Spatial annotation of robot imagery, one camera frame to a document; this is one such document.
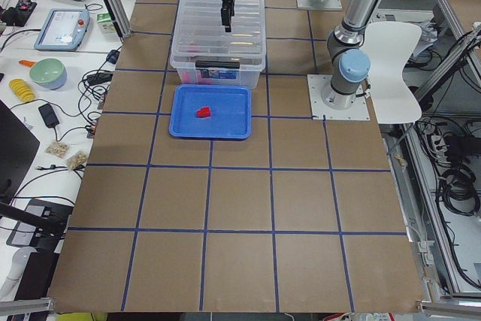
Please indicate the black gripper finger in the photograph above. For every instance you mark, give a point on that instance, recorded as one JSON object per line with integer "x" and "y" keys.
{"x": 227, "y": 12}

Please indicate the red block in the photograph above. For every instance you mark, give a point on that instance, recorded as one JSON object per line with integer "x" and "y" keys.
{"x": 203, "y": 112}

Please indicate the clear plastic storage box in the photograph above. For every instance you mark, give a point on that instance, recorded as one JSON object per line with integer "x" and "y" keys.
{"x": 199, "y": 35}

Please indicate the black box latch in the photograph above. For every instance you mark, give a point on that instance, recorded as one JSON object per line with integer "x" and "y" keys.
{"x": 199, "y": 64}

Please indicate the blue plastic tray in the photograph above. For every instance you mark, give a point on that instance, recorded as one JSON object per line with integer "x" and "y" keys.
{"x": 211, "y": 112}

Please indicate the green white carton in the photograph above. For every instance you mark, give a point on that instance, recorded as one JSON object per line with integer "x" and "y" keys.
{"x": 105, "y": 23}

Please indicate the near teach pendant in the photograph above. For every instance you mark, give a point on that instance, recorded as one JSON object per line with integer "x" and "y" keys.
{"x": 63, "y": 30}

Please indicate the white chair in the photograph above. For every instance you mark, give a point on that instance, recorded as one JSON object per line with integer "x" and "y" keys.
{"x": 389, "y": 45}

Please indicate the green bowl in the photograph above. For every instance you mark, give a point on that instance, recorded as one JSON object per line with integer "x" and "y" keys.
{"x": 49, "y": 73}

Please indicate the orange toy carrot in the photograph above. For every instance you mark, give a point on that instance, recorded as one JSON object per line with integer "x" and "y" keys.
{"x": 26, "y": 63}

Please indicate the black power adapter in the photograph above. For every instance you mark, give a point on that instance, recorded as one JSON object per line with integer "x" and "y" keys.
{"x": 48, "y": 115}

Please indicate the snack bag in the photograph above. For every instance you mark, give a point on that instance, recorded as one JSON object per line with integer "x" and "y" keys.
{"x": 58, "y": 149}
{"x": 75, "y": 161}

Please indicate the yellow toy corn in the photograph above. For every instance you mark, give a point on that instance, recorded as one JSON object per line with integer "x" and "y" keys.
{"x": 22, "y": 90}

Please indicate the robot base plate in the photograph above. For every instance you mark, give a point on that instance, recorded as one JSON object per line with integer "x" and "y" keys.
{"x": 326, "y": 104}

